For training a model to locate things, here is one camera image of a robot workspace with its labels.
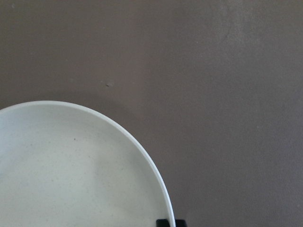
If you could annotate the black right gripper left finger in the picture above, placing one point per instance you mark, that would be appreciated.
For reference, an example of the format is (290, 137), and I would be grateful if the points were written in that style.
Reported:
(162, 223)

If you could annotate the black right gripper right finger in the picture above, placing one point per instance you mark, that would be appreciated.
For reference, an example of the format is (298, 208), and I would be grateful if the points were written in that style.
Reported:
(180, 223)

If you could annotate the cream round plate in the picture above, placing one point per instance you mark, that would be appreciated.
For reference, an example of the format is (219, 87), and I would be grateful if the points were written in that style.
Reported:
(65, 165)

